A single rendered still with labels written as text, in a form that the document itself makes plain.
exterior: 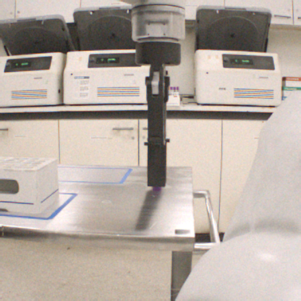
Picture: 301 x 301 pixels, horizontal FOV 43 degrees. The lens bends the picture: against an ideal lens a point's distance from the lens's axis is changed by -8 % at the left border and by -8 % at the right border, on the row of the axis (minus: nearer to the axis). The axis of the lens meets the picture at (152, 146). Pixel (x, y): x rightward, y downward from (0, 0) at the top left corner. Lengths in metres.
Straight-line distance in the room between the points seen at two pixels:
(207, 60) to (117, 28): 0.71
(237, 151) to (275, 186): 2.38
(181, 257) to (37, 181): 0.22
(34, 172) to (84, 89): 2.02
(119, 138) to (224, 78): 0.75
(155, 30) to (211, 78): 1.89
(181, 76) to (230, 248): 2.98
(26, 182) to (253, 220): 0.42
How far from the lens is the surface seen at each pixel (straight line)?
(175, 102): 2.45
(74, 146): 2.58
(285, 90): 3.01
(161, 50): 0.64
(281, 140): 0.17
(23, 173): 0.56
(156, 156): 0.65
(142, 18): 0.64
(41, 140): 2.64
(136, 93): 2.51
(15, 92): 2.69
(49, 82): 2.60
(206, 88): 2.50
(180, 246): 0.48
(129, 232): 0.48
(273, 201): 0.17
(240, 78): 2.53
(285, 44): 3.28
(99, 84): 2.53
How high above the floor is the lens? 0.98
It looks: 8 degrees down
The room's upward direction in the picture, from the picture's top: straight up
